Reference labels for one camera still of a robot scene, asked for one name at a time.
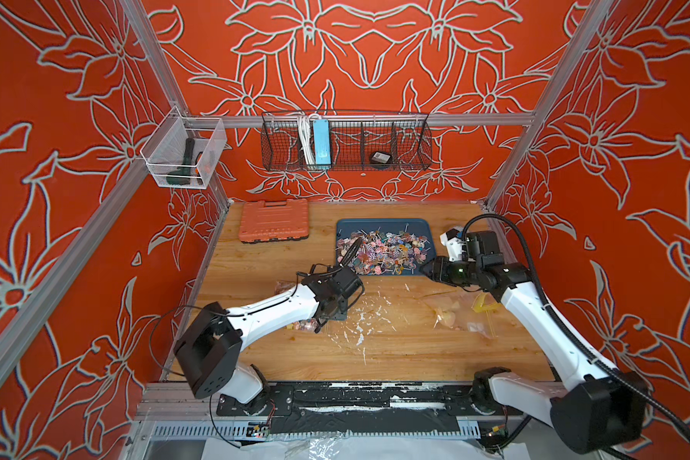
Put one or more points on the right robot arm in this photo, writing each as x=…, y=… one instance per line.
x=592, y=406

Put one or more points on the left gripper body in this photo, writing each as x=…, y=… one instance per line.
x=341, y=312

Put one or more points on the green black screwdriver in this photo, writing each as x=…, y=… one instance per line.
x=183, y=174

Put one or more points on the light blue power bank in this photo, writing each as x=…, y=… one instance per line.
x=322, y=144

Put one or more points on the clear acrylic box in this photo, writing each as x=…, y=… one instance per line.
x=164, y=149

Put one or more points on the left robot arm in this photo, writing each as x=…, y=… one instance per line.
x=209, y=351

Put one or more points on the blue plastic tray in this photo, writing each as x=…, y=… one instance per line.
x=350, y=225

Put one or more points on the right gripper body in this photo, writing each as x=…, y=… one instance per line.
x=460, y=272

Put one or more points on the black wire basket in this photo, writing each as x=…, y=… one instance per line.
x=287, y=141

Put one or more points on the orange tool case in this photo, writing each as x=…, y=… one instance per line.
x=272, y=221

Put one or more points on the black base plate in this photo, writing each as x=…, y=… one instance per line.
x=287, y=397

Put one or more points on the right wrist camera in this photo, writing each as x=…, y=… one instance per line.
x=453, y=243

